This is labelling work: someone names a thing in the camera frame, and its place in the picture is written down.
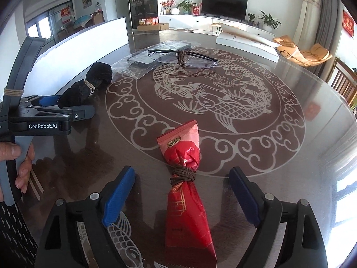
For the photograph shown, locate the red candy bag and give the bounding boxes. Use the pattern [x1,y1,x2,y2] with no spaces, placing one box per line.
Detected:
[157,120,217,267]

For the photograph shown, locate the person's left hand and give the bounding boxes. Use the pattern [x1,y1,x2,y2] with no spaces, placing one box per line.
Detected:
[0,142,35,194]

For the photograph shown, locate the white cardboard storage box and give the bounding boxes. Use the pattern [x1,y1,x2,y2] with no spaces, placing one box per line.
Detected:
[23,17,128,96]

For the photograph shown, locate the clear plastic packet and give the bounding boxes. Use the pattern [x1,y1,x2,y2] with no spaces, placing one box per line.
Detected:
[111,40,200,80]

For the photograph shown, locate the dining table with chairs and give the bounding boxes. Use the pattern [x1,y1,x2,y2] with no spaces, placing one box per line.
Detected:
[58,10,105,41]

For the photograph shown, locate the clear safety glasses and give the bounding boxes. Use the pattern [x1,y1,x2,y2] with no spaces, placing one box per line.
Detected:
[148,49,218,68]

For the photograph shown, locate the brown cardboard box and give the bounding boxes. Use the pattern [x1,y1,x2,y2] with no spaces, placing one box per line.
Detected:
[137,23,169,31]

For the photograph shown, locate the dark glass display cabinet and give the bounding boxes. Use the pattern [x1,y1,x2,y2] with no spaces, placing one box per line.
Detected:
[127,0,159,29]

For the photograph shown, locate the red flower bouquet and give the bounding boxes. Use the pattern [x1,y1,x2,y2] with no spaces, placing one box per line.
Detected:
[160,0,175,15]

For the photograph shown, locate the white tv cabinet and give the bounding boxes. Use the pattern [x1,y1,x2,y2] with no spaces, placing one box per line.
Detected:
[159,15,275,40]

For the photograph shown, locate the green potted plant left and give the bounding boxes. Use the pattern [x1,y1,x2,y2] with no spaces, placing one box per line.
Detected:
[178,0,194,15]

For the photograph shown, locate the green potted plant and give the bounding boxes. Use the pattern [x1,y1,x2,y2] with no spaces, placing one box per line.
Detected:
[178,0,194,15]
[258,10,281,32]

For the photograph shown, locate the wooden chair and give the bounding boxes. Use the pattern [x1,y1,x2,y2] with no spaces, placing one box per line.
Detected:
[327,57,356,108]

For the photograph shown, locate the black flat television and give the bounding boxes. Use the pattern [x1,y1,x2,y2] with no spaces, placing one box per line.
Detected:
[201,0,247,20]

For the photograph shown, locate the orange lounge chair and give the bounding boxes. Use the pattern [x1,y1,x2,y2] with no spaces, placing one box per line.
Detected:
[272,35,332,67]

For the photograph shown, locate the white standing air conditioner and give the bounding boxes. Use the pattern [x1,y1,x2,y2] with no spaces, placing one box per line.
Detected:
[293,0,322,50]

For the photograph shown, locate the green potted plant right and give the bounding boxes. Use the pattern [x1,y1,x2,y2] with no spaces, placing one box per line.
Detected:
[258,10,281,32]

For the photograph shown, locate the grey curtain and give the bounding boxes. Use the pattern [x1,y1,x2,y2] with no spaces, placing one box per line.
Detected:
[310,0,344,80]

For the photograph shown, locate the red wall hanging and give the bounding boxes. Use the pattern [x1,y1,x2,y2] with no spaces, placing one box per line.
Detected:
[342,10,355,38]

